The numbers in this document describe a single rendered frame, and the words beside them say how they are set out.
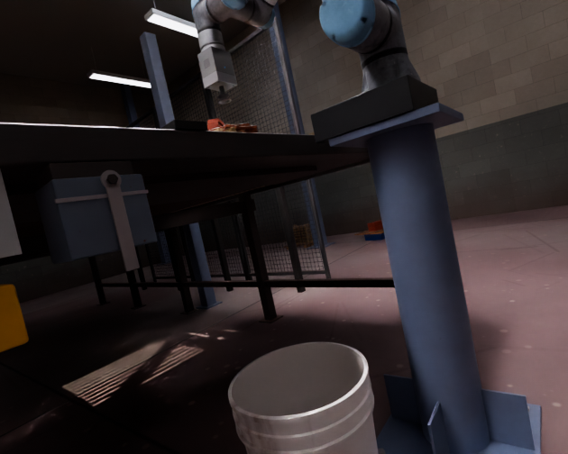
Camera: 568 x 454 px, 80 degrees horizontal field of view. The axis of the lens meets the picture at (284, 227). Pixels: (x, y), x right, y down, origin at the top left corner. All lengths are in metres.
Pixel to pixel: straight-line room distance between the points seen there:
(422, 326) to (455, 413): 0.23
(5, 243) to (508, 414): 1.11
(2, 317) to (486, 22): 5.74
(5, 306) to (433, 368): 0.89
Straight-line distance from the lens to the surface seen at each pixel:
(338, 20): 0.86
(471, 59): 5.74
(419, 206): 0.88
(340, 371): 0.90
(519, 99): 5.57
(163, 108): 3.19
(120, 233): 0.59
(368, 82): 0.95
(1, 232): 0.58
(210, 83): 1.14
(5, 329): 0.56
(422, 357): 1.00
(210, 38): 1.18
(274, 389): 0.94
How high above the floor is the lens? 0.72
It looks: 3 degrees down
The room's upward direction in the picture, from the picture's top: 12 degrees counter-clockwise
